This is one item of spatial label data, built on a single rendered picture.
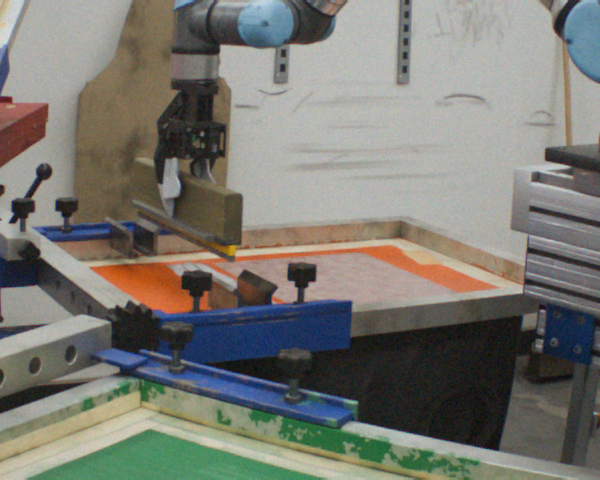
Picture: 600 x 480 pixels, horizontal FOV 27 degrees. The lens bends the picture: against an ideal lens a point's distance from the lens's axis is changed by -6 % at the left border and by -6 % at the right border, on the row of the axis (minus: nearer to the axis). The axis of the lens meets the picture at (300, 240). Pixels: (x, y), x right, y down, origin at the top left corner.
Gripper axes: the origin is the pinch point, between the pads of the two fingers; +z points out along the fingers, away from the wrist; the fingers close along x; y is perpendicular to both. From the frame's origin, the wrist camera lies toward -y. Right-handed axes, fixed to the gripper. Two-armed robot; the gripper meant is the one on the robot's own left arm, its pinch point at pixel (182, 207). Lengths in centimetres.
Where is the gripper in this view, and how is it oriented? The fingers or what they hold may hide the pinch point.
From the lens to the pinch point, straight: 207.1
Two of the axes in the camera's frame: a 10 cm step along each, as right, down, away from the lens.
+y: 4.8, 2.1, -8.5
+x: 8.7, -0.6, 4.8
